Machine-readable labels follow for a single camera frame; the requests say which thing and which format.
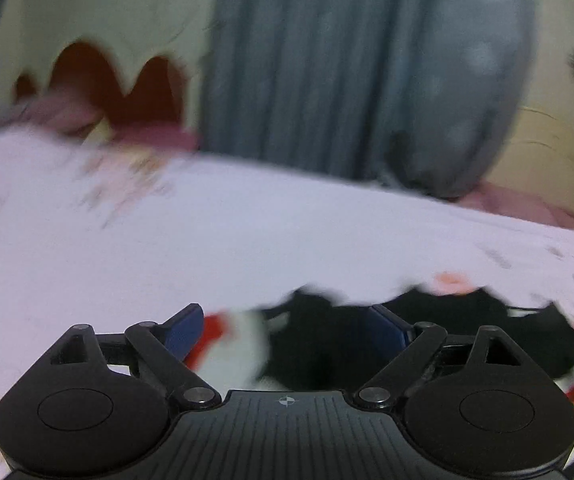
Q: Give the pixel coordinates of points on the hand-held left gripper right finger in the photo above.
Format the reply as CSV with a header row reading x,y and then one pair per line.
x,y
389,331

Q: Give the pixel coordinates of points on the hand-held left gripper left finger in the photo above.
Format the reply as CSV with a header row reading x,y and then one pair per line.
x,y
185,332

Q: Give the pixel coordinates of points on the striped knit sweater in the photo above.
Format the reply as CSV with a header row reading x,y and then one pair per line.
x,y
317,345

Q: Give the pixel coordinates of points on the floral bed sheet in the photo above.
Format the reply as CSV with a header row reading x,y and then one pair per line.
x,y
217,235

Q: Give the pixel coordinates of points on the pink bed sheet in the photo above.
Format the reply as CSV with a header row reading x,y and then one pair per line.
x,y
522,205

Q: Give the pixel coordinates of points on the cream curved headboard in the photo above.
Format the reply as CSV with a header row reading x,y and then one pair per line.
x,y
552,160

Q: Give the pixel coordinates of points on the red scalloped headboard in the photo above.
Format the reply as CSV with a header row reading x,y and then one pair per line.
x,y
142,95

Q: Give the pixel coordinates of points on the striped pink pillow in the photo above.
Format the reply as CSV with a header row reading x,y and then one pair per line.
x,y
54,112

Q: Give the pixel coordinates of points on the wide blue-grey curtain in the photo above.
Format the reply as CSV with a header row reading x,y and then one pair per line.
x,y
347,60

